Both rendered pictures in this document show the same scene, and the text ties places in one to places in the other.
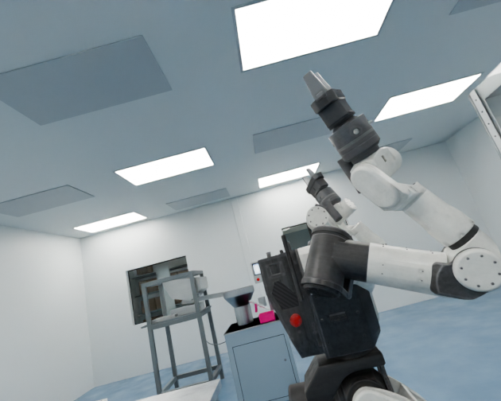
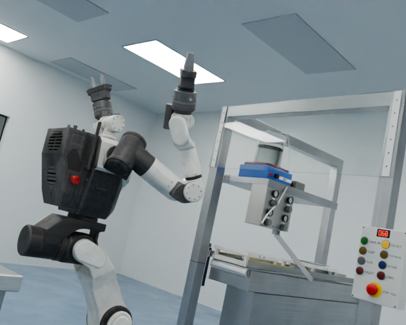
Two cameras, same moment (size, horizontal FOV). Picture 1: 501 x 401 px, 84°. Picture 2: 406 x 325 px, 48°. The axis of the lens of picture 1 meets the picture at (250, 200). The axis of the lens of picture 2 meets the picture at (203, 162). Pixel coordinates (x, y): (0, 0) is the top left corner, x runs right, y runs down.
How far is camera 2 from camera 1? 1.10 m
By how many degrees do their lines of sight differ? 46
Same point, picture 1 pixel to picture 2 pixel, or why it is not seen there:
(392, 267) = (160, 174)
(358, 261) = (147, 162)
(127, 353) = not seen: outside the picture
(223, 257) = not seen: outside the picture
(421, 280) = (169, 186)
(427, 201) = (193, 153)
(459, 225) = (197, 170)
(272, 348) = not seen: outside the picture
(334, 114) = (188, 84)
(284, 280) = (79, 151)
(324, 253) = (133, 148)
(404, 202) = (185, 147)
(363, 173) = (180, 121)
